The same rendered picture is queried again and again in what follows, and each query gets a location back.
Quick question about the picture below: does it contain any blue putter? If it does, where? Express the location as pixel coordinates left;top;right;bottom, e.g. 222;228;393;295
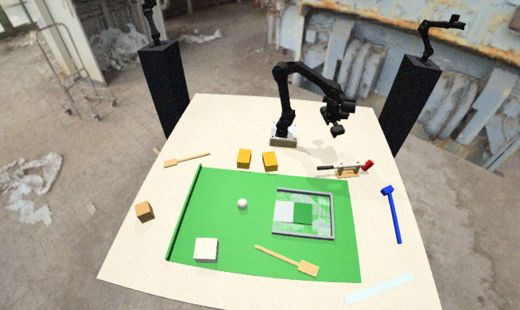
380;185;402;244

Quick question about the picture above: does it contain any white golf ball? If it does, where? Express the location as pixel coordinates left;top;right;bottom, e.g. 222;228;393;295
237;198;247;209

